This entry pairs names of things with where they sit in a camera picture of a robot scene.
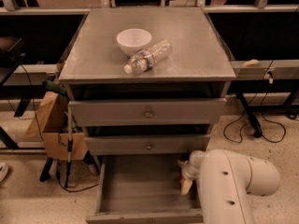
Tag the small yellow foam piece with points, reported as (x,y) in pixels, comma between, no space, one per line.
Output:
(250,63)

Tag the white shoe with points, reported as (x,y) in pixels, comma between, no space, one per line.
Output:
(3,170)

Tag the white ceramic bowl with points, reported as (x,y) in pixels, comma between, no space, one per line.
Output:
(133,40)

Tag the green handled grabber stick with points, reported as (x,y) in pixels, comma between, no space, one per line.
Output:
(51,86)

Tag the grey top drawer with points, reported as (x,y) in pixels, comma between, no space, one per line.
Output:
(147,112)

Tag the grey middle drawer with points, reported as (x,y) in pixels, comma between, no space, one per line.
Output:
(146,144)

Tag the grey open bottom drawer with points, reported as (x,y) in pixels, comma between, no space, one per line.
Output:
(144,189)

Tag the clear plastic water bottle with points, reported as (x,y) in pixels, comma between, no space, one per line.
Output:
(146,58)

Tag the brown cardboard box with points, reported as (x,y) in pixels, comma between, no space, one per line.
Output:
(50,126)

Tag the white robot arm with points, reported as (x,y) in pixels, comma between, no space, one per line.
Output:
(225,180)

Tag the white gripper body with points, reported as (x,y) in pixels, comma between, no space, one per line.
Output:
(188,173)

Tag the grey drawer cabinet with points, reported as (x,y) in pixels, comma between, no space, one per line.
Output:
(197,68)

